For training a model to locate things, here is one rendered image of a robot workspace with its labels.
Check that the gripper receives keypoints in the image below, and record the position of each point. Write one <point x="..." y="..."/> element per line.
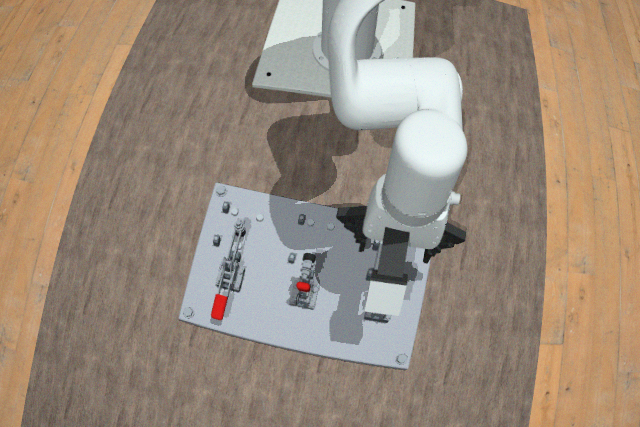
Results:
<point x="373" y="218"/>

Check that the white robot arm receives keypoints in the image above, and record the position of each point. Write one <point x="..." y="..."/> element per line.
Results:
<point x="429" y="147"/>

